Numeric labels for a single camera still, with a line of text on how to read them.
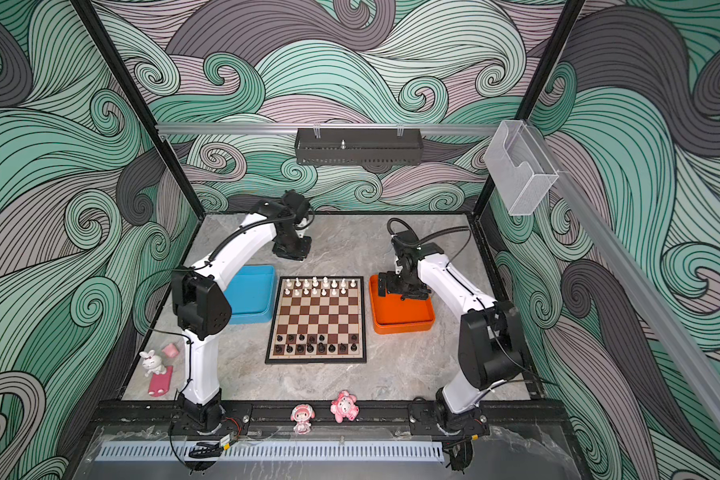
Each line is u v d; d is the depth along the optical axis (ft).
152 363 2.48
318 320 2.94
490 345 1.45
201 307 1.72
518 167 2.61
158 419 2.44
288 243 2.51
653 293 1.70
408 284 2.40
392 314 2.95
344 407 2.35
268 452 2.39
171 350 2.73
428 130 3.08
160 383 2.58
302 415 2.34
